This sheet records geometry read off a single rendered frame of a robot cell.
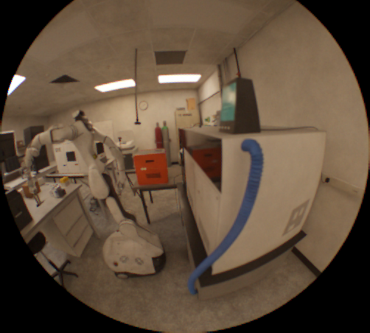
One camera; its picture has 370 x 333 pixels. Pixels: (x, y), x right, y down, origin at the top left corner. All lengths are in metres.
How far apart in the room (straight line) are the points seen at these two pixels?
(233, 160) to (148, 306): 1.49
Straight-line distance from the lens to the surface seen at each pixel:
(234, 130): 0.36
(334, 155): 1.34
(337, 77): 1.36
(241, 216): 0.37
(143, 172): 1.77
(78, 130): 0.97
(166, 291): 1.56
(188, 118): 4.40
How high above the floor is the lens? 1.48
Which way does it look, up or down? 11 degrees down
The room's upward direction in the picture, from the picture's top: 4 degrees counter-clockwise
